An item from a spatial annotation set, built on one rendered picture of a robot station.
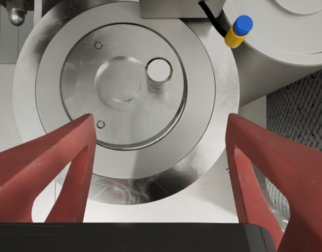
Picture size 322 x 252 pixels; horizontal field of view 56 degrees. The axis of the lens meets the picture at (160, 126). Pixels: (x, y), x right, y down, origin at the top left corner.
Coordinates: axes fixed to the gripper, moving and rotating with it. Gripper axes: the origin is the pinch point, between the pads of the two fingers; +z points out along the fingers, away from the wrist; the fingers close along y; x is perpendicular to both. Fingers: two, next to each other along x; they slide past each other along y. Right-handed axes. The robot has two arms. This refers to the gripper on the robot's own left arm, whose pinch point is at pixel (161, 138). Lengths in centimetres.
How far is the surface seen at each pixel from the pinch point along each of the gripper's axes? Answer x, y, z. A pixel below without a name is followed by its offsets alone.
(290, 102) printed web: 11.1, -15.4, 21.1
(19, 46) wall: 92, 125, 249
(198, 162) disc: 5.6, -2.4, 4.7
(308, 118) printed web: 10.2, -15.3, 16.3
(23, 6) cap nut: 6, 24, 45
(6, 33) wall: 84, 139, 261
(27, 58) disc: 0.4, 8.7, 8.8
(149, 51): -0.8, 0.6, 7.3
